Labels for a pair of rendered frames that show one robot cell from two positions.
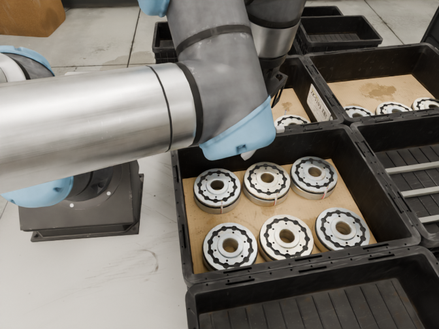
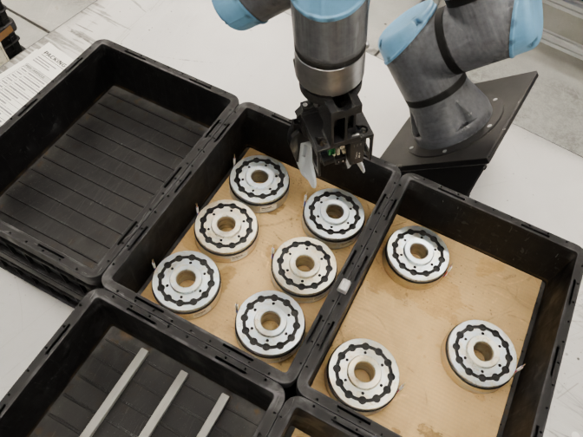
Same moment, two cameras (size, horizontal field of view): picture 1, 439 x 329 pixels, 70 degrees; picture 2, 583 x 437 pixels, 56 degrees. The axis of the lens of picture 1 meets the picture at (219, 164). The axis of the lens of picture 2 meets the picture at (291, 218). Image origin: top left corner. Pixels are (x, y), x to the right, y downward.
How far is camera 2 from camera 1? 79 cm
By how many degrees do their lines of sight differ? 63
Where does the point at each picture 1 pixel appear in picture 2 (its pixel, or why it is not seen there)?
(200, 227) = (304, 184)
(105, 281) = not seen: hidden behind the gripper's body
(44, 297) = not seen: hidden behind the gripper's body
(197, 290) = (232, 103)
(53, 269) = (376, 116)
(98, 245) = (378, 153)
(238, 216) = (289, 222)
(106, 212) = (396, 147)
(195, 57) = not seen: outside the picture
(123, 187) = (409, 159)
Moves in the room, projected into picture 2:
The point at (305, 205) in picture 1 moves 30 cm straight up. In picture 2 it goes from (246, 292) to (247, 179)
